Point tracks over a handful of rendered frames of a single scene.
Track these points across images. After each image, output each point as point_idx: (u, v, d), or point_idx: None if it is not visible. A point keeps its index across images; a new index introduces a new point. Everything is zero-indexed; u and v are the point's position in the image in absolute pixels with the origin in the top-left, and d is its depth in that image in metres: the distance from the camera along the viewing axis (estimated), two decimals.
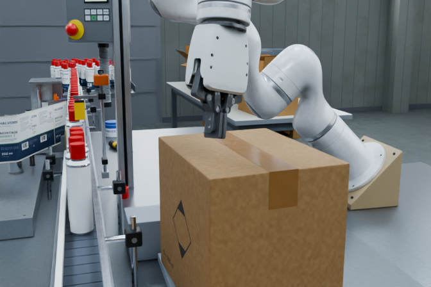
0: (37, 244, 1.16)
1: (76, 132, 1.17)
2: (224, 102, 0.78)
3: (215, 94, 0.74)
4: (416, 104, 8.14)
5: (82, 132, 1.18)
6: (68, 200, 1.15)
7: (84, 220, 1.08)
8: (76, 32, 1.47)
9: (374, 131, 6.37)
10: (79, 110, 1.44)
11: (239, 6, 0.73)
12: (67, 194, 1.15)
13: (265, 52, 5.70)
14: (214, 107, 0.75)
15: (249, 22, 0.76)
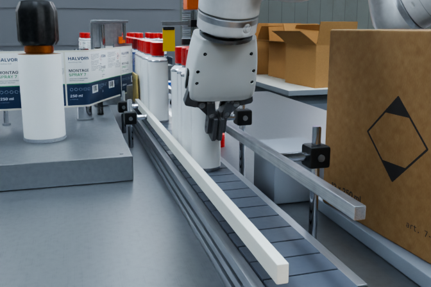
0: (142, 188, 0.91)
1: None
2: (228, 104, 0.75)
3: (208, 104, 0.73)
4: None
5: None
6: (183, 130, 0.90)
7: (213, 152, 0.84)
8: None
9: None
10: (167, 39, 1.19)
11: (229, 23, 0.64)
12: (182, 123, 0.90)
13: None
14: (207, 114, 0.74)
15: (249, 34, 0.66)
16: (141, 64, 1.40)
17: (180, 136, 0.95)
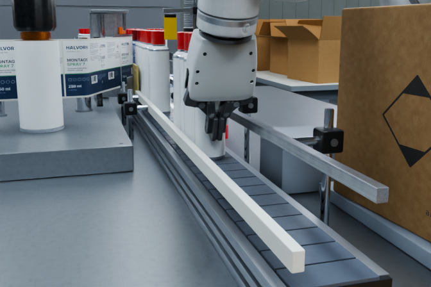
0: (143, 178, 0.87)
1: None
2: (227, 104, 0.75)
3: (208, 104, 0.73)
4: None
5: None
6: (185, 118, 0.86)
7: (217, 139, 0.80)
8: None
9: None
10: (169, 27, 1.16)
11: (228, 23, 0.64)
12: (185, 110, 0.86)
13: None
14: (207, 114, 0.74)
15: (249, 34, 0.66)
16: (142, 54, 1.36)
17: (183, 125, 0.91)
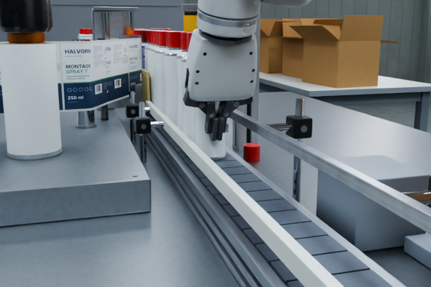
0: (165, 223, 0.67)
1: None
2: (227, 104, 0.75)
3: (208, 104, 0.73)
4: None
5: None
6: (186, 120, 0.84)
7: (218, 139, 0.80)
8: None
9: None
10: (190, 27, 0.95)
11: (228, 23, 0.64)
12: (185, 112, 0.84)
13: None
14: (207, 114, 0.74)
15: (249, 34, 0.66)
16: (154, 59, 1.16)
17: None
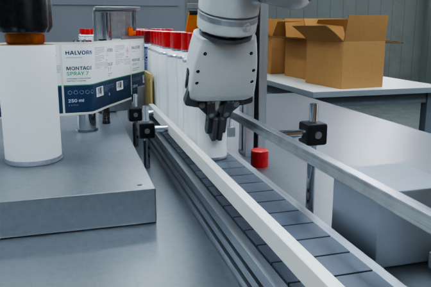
0: (171, 236, 0.63)
1: None
2: (228, 104, 0.75)
3: (208, 104, 0.73)
4: None
5: None
6: (188, 120, 0.84)
7: (218, 140, 0.79)
8: None
9: (419, 120, 5.85)
10: (193, 24, 0.93)
11: (229, 22, 0.64)
12: (186, 113, 0.84)
13: None
14: (207, 114, 0.74)
15: (249, 34, 0.66)
16: (156, 60, 1.12)
17: None
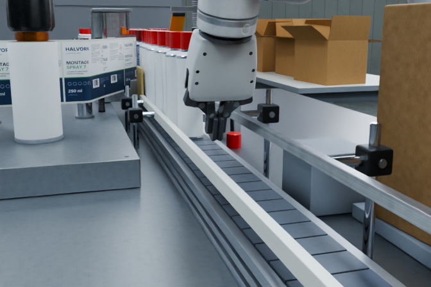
0: (152, 196, 0.78)
1: None
2: (227, 104, 0.75)
3: (208, 104, 0.73)
4: None
5: None
6: (170, 106, 0.98)
7: (195, 122, 0.94)
8: None
9: None
10: (176, 24, 1.08)
11: (228, 23, 0.64)
12: (169, 99, 0.98)
13: None
14: (207, 114, 0.74)
15: (249, 34, 0.66)
16: (146, 56, 1.27)
17: None
